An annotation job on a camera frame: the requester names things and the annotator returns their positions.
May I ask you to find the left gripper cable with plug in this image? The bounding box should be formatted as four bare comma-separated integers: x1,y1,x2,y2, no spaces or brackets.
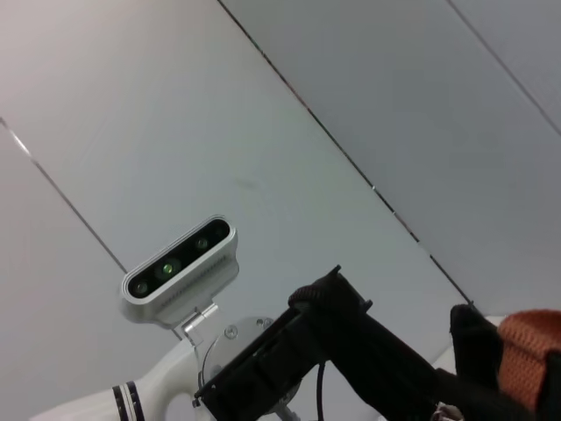
317,357,330,421

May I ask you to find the black bag with orange handles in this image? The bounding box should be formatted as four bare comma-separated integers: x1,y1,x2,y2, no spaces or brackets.
287,281,561,421

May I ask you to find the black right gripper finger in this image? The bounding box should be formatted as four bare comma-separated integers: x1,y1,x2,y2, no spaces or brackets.
302,267,399,421
339,265,444,421

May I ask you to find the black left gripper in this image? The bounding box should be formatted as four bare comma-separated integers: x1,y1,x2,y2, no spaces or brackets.
193,305,318,421

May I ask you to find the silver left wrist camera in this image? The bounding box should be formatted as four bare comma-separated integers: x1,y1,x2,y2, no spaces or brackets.
121,214,241,347

